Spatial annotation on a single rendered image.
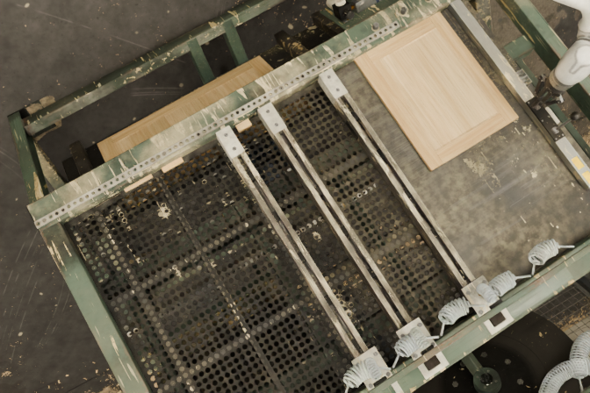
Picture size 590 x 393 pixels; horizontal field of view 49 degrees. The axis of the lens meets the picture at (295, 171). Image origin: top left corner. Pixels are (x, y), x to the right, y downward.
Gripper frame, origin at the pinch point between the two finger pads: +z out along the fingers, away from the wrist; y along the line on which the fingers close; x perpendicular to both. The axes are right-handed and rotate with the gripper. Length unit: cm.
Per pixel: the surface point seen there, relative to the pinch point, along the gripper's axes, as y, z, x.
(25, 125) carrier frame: -118, 50, -181
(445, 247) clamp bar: 28, 11, -61
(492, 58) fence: -26.8, 11.6, 2.2
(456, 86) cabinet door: -24.8, 14.0, -17.0
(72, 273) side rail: -37, 11, -184
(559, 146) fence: 18.3, 11.5, 2.6
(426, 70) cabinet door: -37.0, 14.0, -23.5
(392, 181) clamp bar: -4, 8, -64
